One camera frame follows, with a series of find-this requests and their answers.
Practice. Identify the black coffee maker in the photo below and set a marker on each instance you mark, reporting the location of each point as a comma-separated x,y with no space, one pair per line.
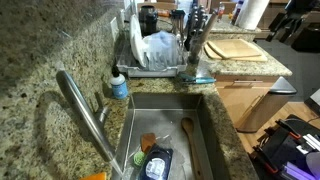
148,19

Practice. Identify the small wooden spatula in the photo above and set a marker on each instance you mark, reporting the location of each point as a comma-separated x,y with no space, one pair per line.
147,141

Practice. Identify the orange sponge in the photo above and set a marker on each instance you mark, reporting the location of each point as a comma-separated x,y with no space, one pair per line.
98,176

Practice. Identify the stainless steel sink basin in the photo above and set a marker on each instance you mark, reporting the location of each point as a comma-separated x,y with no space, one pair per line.
161,114

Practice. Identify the wooden cutting board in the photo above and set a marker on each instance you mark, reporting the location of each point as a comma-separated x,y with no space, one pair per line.
233,48
213,55

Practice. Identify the grey dish drying rack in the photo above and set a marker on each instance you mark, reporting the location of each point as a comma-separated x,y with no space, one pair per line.
126,63

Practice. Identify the blue hand soap bottle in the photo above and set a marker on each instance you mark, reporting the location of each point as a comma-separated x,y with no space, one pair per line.
118,84

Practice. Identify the black knife block with knives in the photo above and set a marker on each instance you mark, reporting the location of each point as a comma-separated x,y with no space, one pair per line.
195,23

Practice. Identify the black plastic food tray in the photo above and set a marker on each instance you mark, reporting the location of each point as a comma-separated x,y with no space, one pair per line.
157,164

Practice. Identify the lower wooden cutting board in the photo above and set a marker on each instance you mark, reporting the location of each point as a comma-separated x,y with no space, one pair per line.
213,55

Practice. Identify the upper wooden cutting board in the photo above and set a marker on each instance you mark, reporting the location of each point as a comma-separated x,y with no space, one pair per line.
233,48

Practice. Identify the stainless steel kitchen faucet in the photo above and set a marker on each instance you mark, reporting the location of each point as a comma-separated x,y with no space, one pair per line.
93,122

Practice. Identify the black orange equipment case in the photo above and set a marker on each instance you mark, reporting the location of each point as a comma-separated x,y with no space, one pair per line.
289,151

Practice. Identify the clear plastic container in rack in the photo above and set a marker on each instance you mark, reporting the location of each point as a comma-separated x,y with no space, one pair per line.
161,51

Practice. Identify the green scrubber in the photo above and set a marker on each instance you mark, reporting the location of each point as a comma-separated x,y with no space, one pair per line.
139,158

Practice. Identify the long wooden spoon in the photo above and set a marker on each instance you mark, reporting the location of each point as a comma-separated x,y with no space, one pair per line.
188,127

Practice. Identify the white paper towel roll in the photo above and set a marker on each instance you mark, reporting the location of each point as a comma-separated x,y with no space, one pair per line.
251,13

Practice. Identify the steel lidded trash can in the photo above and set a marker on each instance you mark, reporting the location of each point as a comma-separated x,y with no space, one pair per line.
262,111

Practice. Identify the white plate in rack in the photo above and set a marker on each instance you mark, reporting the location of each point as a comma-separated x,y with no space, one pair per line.
136,40

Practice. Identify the teal handled scissors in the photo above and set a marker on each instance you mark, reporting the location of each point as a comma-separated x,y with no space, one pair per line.
195,80

